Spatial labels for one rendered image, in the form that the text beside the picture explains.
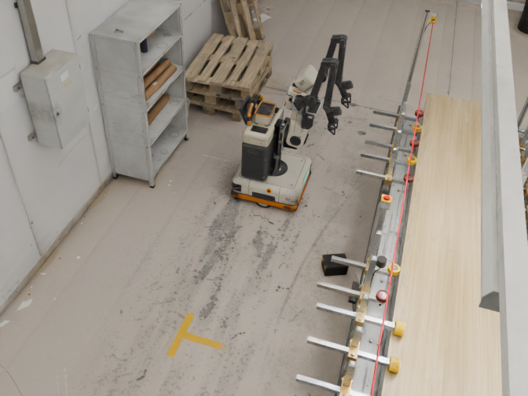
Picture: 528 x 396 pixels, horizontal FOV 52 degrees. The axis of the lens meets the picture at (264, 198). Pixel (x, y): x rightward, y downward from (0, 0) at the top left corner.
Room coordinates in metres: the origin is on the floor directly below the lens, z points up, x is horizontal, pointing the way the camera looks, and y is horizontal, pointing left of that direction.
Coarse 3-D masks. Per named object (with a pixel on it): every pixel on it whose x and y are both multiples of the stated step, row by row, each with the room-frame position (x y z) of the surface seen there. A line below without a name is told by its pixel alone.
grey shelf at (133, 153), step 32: (160, 0) 4.93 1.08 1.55; (96, 32) 4.18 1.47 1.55; (128, 32) 4.22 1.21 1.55; (160, 32) 4.88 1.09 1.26; (96, 64) 4.16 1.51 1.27; (128, 64) 4.08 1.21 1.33; (128, 96) 4.09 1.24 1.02; (160, 96) 4.38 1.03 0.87; (128, 128) 4.10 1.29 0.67; (160, 128) 4.36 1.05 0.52; (128, 160) 4.12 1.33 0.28; (160, 160) 4.33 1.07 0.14
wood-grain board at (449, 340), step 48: (432, 96) 4.66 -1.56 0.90; (432, 144) 3.86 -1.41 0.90; (480, 144) 3.91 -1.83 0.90; (432, 192) 3.21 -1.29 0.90; (480, 192) 3.25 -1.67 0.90; (432, 240) 2.69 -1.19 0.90; (480, 240) 2.72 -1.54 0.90; (432, 288) 2.26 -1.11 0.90; (480, 288) 2.29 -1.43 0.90; (432, 336) 1.90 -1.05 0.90; (480, 336) 1.92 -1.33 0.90; (384, 384) 1.56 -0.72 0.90; (432, 384) 1.58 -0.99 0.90; (480, 384) 1.60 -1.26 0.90
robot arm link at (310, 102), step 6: (324, 60) 3.85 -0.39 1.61; (330, 60) 3.84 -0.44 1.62; (336, 60) 3.85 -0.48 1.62; (324, 66) 3.83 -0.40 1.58; (330, 66) 3.81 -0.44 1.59; (336, 66) 3.80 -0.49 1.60; (318, 72) 3.85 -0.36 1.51; (324, 72) 3.84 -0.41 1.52; (318, 78) 3.85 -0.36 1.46; (318, 84) 3.85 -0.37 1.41; (312, 90) 3.86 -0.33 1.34; (318, 90) 3.85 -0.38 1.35; (312, 96) 3.85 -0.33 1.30; (306, 102) 3.84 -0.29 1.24; (312, 102) 3.83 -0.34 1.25
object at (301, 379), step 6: (300, 378) 1.53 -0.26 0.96; (306, 378) 1.54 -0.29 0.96; (312, 378) 1.54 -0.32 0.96; (306, 384) 1.51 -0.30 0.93; (312, 384) 1.51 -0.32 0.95; (318, 384) 1.50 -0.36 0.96; (324, 384) 1.51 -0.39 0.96; (330, 384) 1.51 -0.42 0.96; (330, 390) 1.48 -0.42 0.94; (336, 390) 1.48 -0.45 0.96
